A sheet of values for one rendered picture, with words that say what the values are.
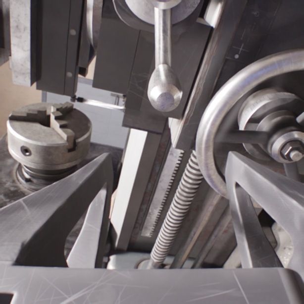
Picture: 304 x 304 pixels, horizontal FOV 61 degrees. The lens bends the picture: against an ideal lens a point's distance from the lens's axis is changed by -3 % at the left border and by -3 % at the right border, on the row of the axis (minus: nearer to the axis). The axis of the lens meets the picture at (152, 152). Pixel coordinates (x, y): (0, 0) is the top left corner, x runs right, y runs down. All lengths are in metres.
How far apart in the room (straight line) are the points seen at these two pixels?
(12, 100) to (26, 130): 3.80
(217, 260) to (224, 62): 0.69
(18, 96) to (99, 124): 1.29
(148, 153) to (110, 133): 3.77
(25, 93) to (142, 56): 4.18
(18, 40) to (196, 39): 0.27
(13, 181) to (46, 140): 0.24
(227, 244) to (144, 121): 0.49
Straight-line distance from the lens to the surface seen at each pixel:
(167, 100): 0.19
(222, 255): 0.90
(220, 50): 0.33
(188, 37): 0.32
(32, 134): 0.80
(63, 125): 0.81
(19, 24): 0.46
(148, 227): 0.74
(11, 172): 1.00
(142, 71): 0.33
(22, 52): 0.47
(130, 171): 0.63
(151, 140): 0.56
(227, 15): 0.33
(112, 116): 4.18
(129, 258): 0.82
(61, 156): 0.80
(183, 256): 0.72
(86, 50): 0.47
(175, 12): 0.26
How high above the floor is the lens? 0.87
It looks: 7 degrees down
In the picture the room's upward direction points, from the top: 78 degrees counter-clockwise
